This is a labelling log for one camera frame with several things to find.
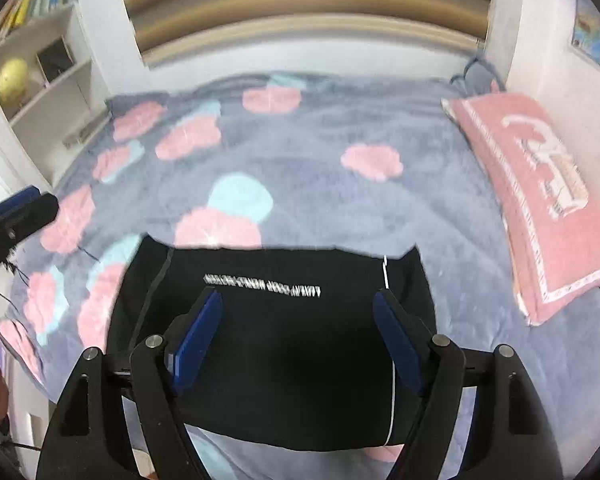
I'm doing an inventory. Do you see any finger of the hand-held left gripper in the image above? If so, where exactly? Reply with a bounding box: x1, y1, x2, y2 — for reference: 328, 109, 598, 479
0, 185, 42, 228
0, 194, 60, 270

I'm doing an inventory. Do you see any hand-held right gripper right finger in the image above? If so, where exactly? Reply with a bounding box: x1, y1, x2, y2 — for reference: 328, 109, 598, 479
372, 288, 564, 480

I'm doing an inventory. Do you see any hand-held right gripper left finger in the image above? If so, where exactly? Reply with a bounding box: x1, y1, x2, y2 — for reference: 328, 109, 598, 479
35, 286, 225, 480

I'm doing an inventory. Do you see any black garment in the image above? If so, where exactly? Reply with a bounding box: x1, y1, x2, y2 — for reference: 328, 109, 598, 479
105, 234, 437, 452

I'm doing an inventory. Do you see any small brown object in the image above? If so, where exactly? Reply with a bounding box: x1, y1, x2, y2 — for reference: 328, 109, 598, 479
62, 112, 110, 150

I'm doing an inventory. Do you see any yellow ball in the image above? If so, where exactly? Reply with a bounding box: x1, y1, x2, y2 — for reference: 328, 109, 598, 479
0, 58, 30, 106

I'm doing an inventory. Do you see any white bookshelf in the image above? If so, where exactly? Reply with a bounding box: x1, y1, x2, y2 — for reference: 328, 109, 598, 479
0, 0, 113, 191

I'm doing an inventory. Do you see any pink pillow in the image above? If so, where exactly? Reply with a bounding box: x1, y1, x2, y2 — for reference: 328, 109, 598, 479
441, 92, 600, 327

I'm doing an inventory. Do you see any grey blanket with pink clouds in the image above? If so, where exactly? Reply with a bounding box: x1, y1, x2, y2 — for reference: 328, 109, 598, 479
0, 71, 600, 480

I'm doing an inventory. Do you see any grey cloth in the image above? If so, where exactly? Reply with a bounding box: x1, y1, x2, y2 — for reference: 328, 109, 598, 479
450, 52, 504, 97

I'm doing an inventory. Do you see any beige striped headboard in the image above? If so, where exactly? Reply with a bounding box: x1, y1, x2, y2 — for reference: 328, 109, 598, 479
116, 0, 493, 68

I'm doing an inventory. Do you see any dark picture frame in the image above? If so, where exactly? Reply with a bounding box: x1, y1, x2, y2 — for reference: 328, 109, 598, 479
35, 37, 77, 84

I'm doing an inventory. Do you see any black cable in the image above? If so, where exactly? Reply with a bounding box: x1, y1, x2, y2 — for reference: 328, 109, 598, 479
0, 417, 43, 453

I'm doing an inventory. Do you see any wall poster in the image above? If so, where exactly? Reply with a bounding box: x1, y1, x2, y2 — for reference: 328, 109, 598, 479
571, 2, 600, 81

